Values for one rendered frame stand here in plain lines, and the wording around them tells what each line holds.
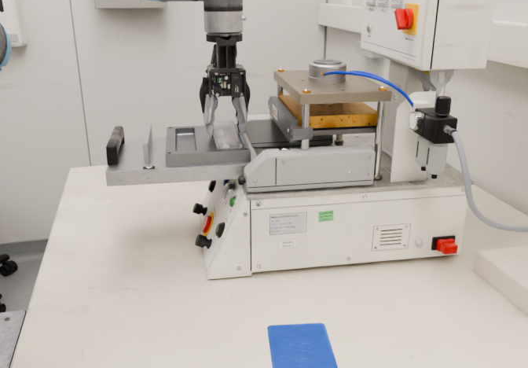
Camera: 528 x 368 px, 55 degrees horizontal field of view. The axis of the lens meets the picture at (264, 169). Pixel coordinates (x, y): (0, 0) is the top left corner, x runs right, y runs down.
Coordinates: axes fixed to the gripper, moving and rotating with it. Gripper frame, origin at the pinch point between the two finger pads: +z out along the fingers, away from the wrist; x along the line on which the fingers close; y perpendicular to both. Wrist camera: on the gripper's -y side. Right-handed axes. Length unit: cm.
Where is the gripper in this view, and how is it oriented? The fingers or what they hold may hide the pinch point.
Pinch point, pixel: (225, 130)
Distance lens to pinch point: 108.3
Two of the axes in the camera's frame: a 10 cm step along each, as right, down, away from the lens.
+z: 0.0, 9.4, 3.5
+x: 9.9, -0.6, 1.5
